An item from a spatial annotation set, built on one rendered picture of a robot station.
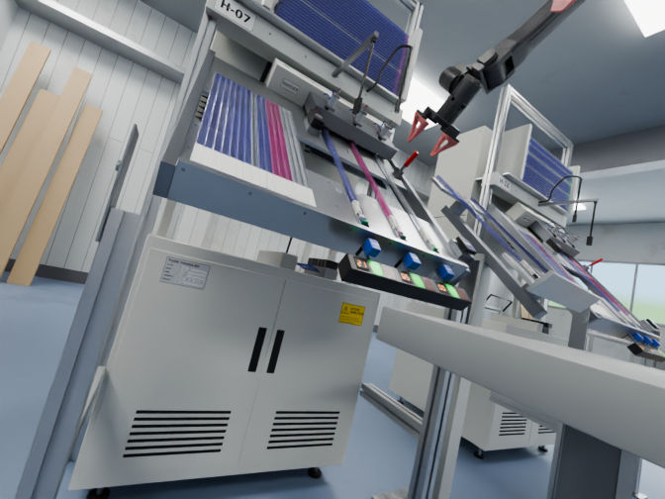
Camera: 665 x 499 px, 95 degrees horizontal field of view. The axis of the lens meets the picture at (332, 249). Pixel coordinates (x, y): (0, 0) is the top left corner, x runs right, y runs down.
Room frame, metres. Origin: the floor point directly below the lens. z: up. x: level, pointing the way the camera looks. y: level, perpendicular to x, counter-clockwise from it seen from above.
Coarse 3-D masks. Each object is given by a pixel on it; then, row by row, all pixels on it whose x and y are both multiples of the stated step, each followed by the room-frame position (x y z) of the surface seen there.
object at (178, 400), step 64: (192, 256) 0.75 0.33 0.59; (128, 320) 0.70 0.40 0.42; (192, 320) 0.76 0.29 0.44; (256, 320) 0.84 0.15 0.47; (320, 320) 0.93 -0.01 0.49; (128, 384) 0.72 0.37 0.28; (192, 384) 0.78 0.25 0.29; (256, 384) 0.87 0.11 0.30; (320, 384) 0.96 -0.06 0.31; (128, 448) 0.74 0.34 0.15; (192, 448) 0.80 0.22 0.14; (256, 448) 0.88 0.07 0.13; (320, 448) 0.98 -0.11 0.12
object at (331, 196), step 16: (192, 128) 0.54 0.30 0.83; (192, 144) 0.51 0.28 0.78; (320, 176) 0.69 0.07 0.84; (320, 192) 0.64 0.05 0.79; (336, 192) 0.68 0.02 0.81; (320, 208) 0.59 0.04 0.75; (336, 208) 0.63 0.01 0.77; (352, 208) 0.66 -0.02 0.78; (368, 208) 0.72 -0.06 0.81; (368, 224) 0.64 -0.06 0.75; (384, 224) 0.70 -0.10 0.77; (400, 224) 0.75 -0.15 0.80; (416, 240) 0.74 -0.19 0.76; (432, 240) 0.80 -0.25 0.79; (448, 256) 0.78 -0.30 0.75
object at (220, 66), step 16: (224, 64) 0.88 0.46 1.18; (208, 80) 0.73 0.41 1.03; (240, 80) 0.86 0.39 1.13; (256, 80) 0.94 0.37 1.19; (208, 96) 0.69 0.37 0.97; (272, 96) 0.91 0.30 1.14; (304, 128) 0.87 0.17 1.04; (320, 144) 0.85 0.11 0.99; (336, 144) 0.93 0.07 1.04; (352, 160) 0.90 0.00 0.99; (368, 160) 0.99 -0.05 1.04; (384, 160) 1.09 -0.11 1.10; (384, 176) 0.96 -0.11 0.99
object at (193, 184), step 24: (192, 168) 0.43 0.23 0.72; (168, 192) 0.46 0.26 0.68; (192, 192) 0.46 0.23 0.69; (216, 192) 0.47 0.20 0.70; (240, 192) 0.48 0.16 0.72; (264, 192) 0.48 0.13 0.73; (240, 216) 0.51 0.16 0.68; (264, 216) 0.52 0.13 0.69; (288, 216) 0.53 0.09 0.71; (312, 216) 0.54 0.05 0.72; (336, 216) 0.56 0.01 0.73; (312, 240) 0.58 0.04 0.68; (336, 240) 0.59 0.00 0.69; (360, 240) 0.60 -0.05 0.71; (384, 240) 0.62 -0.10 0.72; (432, 264) 0.70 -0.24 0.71; (456, 264) 0.72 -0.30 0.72
